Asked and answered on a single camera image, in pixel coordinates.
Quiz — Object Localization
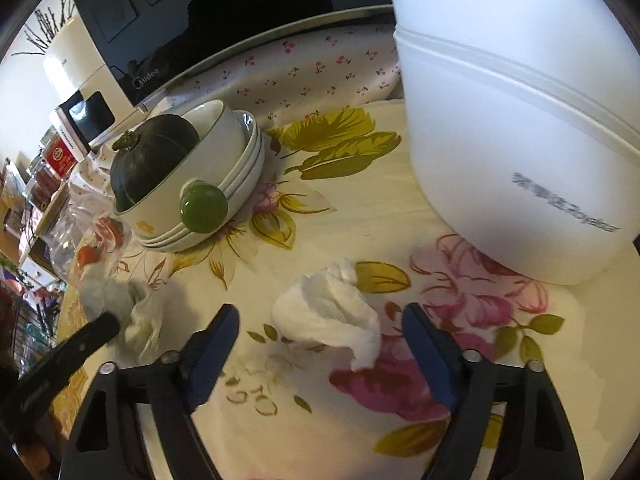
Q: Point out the grey tissue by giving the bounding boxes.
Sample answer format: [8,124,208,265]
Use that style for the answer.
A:
[82,270,166,356]

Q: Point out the white deep bowl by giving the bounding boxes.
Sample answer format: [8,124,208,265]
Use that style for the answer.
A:
[112,100,253,233]

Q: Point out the white electric pot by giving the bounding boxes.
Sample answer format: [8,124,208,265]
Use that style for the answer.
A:
[375,0,640,286]

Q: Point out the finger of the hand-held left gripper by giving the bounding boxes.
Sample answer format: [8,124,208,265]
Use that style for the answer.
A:
[50,312,122,376]

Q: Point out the black microwave oven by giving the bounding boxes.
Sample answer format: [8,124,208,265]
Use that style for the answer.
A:
[70,0,396,108]

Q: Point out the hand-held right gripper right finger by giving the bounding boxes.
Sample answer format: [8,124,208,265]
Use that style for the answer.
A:
[401,302,585,480]

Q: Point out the dried twigs in vase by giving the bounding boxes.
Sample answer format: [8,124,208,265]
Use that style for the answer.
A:
[10,0,76,58]

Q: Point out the clear bag of tomatoes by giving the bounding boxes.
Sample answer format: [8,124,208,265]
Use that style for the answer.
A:
[50,195,128,281]

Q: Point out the white air fryer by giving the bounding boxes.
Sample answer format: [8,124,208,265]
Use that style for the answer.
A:
[42,17,136,156]

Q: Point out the floral tablecloth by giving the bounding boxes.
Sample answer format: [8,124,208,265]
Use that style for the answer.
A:
[52,100,640,480]

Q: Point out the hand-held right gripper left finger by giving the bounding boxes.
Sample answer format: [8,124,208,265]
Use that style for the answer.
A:
[60,304,241,480]

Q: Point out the green lime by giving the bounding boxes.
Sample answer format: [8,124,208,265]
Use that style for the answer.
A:
[179,180,228,233]

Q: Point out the red box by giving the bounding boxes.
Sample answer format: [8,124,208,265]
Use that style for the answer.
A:
[37,132,78,178]

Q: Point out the glass spice jar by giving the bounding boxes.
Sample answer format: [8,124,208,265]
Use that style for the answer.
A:
[25,160,57,202]

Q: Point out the white tissue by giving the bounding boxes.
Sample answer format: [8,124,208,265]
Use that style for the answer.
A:
[270,258,382,371]

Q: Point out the dark green pumpkin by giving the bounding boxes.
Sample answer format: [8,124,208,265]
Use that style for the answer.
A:
[110,114,201,211]

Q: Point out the black wire rack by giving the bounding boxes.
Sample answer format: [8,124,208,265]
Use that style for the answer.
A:
[0,280,61,376]

